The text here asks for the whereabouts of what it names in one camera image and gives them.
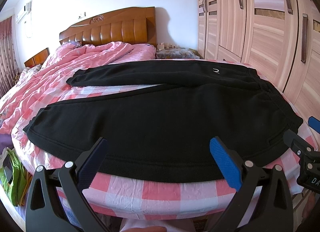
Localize brown wooden side cabinet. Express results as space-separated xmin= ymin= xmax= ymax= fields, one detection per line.
xmin=24 ymin=48 xmax=49 ymax=68

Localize white wall air conditioner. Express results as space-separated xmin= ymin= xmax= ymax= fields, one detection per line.
xmin=16 ymin=1 xmax=32 ymax=24

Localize dark red curtain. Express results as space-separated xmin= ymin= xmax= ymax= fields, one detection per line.
xmin=0 ymin=17 xmax=19 ymax=97

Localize black sweatpants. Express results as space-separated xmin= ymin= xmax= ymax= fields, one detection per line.
xmin=24 ymin=60 xmax=303 ymax=183

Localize green bag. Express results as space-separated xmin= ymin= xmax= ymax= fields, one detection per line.
xmin=1 ymin=147 xmax=32 ymax=207

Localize pink quilt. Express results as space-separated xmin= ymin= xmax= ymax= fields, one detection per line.
xmin=1 ymin=42 xmax=156 ymax=134

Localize brown wooden headboard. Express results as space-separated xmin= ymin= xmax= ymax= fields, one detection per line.
xmin=59 ymin=7 xmax=157 ymax=46

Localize light wooden wardrobe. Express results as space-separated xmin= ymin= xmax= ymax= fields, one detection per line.
xmin=197 ymin=0 xmax=319 ymax=119

